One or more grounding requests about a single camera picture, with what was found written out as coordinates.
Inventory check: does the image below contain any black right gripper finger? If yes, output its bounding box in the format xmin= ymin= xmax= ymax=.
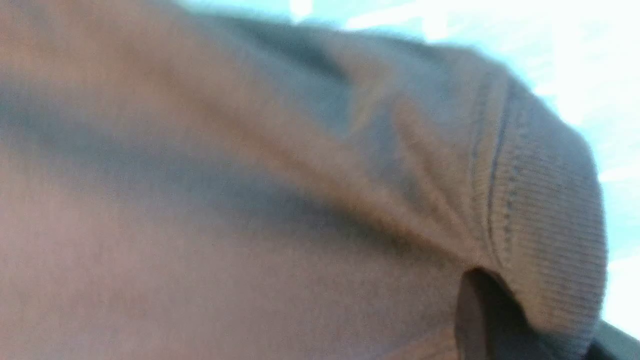
xmin=454 ymin=268 xmax=551 ymax=360

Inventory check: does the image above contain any dark gray long-sleeve shirt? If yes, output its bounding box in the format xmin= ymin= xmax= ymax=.
xmin=1 ymin=0 xmax=608 ymax=360

